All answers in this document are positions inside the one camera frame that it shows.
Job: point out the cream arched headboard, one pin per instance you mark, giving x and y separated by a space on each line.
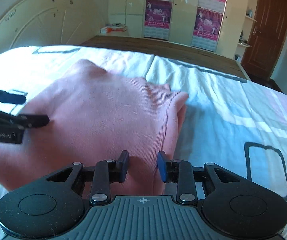
49 22

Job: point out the cream wardrobe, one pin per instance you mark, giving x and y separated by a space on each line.
183 16

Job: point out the lower left pink poster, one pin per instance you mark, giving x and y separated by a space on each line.
158 14

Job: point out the brown wooden bed frame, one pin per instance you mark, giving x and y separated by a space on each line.
169 50

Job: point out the brown wooden door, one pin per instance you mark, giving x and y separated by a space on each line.
266 38

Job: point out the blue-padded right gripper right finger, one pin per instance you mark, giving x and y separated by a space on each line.
181 173

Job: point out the cream corner shelf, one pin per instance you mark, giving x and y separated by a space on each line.
247 28

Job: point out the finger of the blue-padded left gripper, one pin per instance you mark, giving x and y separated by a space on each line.
33 121

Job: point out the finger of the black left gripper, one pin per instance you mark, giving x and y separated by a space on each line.
15 99

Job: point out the pink knit sweater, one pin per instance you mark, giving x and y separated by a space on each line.
95 115

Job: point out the lower right pink poster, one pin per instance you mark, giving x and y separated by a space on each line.
207 24

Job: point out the blue patterned bed sheet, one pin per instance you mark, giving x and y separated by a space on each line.
230 121

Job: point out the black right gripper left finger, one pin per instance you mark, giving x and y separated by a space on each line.
107 172

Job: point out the white orange box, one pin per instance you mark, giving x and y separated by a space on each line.
114 28

